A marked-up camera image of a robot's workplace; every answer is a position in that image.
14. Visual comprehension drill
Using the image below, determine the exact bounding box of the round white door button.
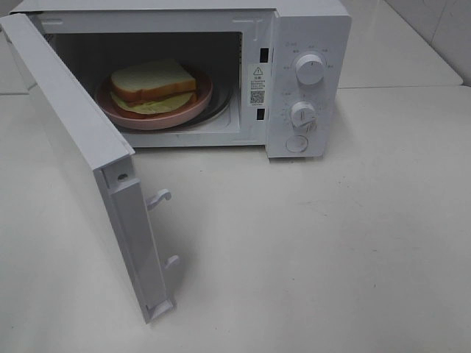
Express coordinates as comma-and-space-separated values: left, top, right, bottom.
286, 135, 308, 153

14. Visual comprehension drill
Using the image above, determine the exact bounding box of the pink round plate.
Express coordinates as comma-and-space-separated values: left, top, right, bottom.
95, 65, 214, 131

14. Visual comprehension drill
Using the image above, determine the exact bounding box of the sandwich with lettuce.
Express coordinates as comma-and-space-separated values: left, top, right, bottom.
110, 59, 196, 117

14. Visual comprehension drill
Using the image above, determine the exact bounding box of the glass microwave turntable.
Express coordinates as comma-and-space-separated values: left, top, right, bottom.
118, 88, 233, 131

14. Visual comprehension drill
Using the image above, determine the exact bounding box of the warning label sticker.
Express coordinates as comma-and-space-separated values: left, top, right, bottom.
247, 63, 271, 107

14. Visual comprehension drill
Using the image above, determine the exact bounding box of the lower white microwave knob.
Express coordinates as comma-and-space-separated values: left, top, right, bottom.
290, 101, 317, 128

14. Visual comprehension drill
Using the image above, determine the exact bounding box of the white microwave knob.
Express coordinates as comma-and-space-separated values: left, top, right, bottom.
295, 53, 325, 85
290, 101, 317, 128

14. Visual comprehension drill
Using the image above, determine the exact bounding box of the white microwave oven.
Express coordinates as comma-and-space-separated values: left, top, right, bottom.
1, 1, 351, 164

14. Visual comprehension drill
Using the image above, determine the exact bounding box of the upper white microwave knob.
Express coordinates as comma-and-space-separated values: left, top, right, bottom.
295, 53, 325, 85

